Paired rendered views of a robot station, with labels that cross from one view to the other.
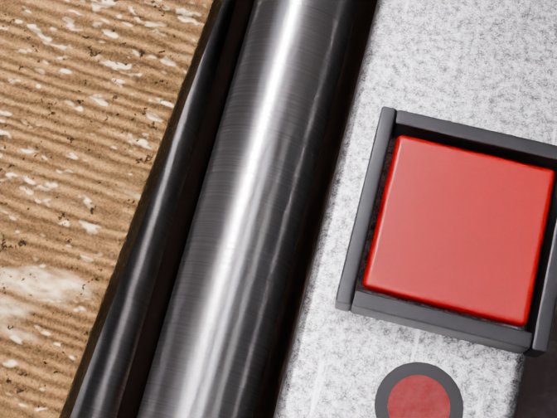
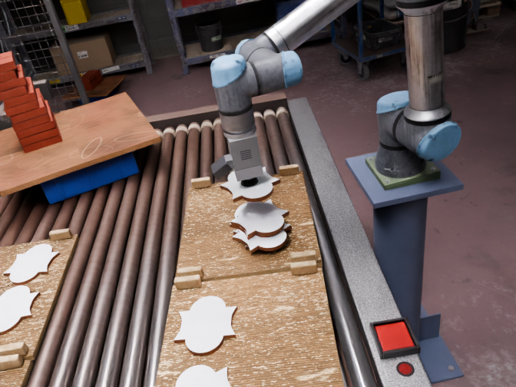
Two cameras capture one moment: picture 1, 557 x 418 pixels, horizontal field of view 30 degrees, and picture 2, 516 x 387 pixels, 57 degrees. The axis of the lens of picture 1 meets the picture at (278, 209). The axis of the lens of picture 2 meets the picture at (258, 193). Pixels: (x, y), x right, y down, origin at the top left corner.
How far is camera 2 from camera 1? 0.65 m
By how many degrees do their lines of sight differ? 42
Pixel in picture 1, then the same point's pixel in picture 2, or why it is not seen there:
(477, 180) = (391, 327)
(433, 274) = (394, 344)
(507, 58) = (385, 310)
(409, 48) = (367, 315)
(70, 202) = (325, 356)
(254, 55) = (341, 326)
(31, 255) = (323, 367)
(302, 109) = (355, 331)
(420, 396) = (404, 367)
